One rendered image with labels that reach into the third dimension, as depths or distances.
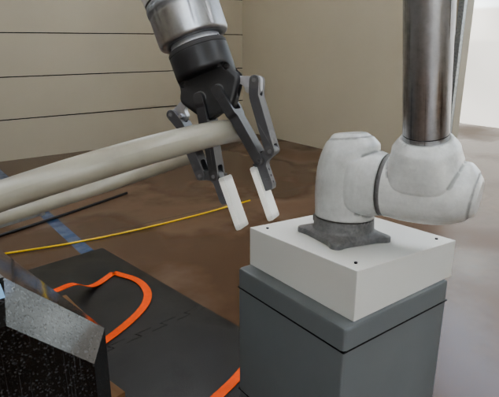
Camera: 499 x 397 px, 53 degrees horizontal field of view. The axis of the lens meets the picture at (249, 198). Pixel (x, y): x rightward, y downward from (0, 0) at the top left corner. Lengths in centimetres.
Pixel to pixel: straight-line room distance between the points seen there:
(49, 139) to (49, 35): 126
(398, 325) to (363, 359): 13
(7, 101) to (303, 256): 580
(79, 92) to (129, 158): 648
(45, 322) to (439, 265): 102
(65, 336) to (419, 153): 99
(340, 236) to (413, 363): 40
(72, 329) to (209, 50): 102
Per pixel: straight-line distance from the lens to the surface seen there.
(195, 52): 62
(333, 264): 117
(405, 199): 119
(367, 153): 124
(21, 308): 138
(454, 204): 117
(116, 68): 715
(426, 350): 148
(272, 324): 136
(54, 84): 689
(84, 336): 150
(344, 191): 124
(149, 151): 53
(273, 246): 132
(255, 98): 61
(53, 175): 51
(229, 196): 63
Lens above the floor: 140
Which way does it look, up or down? 17 degrees down
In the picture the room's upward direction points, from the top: straight up
